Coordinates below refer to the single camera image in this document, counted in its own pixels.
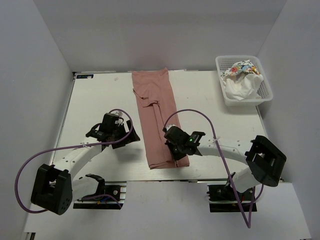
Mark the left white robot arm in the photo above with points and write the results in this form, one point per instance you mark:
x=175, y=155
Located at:
x=56, y=186

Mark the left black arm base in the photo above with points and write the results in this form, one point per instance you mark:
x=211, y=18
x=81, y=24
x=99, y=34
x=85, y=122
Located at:
x=111, y=196

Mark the white plastic basket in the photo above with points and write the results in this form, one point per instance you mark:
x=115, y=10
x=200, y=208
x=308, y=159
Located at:
x=225, y=62

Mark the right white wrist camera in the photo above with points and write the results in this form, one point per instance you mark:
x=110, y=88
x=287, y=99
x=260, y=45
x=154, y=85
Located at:
x=167, y=127

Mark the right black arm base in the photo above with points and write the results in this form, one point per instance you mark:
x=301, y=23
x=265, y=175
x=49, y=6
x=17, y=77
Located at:
x=222, y=199

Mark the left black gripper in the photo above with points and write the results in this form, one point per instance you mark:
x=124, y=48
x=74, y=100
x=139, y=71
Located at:
x=131, y=138

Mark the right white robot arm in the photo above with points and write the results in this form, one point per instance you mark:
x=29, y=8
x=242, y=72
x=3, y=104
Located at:
x=264, y=161

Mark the white t shirt black print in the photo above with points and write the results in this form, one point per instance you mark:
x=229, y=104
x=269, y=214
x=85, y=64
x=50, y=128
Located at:
x=242, y=86

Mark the blue label sticker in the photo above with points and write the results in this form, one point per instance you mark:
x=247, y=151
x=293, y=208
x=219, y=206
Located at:
x=84, y=76

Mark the white colourful print t shirt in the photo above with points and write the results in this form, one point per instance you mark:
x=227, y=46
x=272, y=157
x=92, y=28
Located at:
x=242, y=67

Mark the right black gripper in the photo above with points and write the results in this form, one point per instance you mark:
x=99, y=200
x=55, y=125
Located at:
x=176, y=156

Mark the pink t shirt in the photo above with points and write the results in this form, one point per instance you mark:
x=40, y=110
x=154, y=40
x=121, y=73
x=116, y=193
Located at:
x=155, y=102

